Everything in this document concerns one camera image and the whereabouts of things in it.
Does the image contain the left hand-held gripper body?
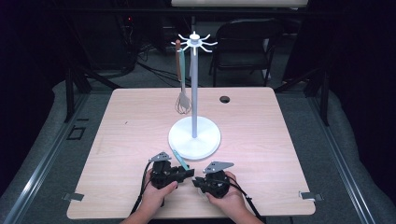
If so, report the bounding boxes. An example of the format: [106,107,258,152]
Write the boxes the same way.
[148,151,185,190]

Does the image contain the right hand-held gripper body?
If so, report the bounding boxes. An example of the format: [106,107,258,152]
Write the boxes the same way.
[201,161,235,200]

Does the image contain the teal handled white spatula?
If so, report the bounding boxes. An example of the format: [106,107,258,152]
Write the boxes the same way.
[171,149,191,172]

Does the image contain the white utensil rack stand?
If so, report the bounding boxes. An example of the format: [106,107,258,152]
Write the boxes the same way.
[167,30,222,161]

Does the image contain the wooden handled wire whisk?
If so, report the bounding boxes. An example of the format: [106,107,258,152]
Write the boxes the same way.
[174,38,192,116]

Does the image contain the person's right hand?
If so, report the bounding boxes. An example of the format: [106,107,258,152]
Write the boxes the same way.
[205,171,248,217]

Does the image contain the person's left hand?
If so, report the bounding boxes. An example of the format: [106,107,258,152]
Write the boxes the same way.
[140,168,179,214]

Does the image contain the black folding chair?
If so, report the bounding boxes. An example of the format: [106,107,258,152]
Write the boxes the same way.
[207,18,285,89]

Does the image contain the left hand-held gripper black cable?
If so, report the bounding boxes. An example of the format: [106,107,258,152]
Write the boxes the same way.
[130,161,154,217]

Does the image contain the hand-held gripper black cable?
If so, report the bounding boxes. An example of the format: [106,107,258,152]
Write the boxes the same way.
[130,161,154,217]
[228,175,266,224]

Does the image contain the right hand-held gripper black cable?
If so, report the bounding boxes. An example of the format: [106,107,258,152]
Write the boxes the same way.
[228,175,266,224]

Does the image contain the grey metal table bracket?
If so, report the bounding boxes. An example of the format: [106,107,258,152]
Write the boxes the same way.
[61,191,85,203]
[298,190,325,203]

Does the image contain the black floor cables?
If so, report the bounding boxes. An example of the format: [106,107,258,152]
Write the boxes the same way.
[123,40,195,89]

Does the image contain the aluminium floor rail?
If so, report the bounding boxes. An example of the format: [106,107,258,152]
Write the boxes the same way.
[306,92,378,224]
[0,92,92,224]

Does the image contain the black metal frame leg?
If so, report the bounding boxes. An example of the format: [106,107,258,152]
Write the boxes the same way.
[273,65,332,127]
[63,65,123,124]

